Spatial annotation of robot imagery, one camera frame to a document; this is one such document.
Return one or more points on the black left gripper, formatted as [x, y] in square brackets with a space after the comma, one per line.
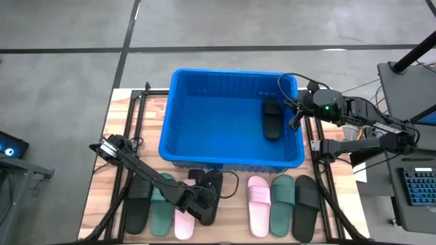
[197, 202]

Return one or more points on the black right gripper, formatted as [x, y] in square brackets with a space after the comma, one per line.
[306, 103]

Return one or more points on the black slide sandal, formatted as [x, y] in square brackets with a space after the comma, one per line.
[216, 178]
[138, 211]
[272, 119]
[306, 211]

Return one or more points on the pink slide sandal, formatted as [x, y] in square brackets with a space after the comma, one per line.
[259, 207]
[184, 226]

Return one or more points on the green slide sandal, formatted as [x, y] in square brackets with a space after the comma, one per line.
[282, 207]
[161, 217]

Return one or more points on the blue plastic bin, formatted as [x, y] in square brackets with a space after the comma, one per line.
[221, 136]

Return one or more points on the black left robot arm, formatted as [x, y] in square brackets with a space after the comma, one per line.
[143, 170]

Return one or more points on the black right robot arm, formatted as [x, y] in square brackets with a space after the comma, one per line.
[357, 146]

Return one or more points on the white paper sheet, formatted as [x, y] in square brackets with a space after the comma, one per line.
[361, 173]

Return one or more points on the grey side table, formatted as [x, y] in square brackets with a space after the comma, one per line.
[405, 98]

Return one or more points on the black pole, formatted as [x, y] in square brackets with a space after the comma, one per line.
[413, 54]

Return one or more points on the tablet with blue screen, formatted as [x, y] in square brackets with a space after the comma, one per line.
[427, 117]

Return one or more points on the backlit keyboard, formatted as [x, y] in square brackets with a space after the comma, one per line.
[420, 188]

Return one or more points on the grey keyboard desk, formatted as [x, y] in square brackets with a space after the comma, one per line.
[408, 217]

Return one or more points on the grey metal cart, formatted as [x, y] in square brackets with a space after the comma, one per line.
[17, 190]

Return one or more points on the black device with blue light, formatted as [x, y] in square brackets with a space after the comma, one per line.
[12, 146]

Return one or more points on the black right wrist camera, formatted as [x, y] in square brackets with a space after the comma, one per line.
[313, 86]

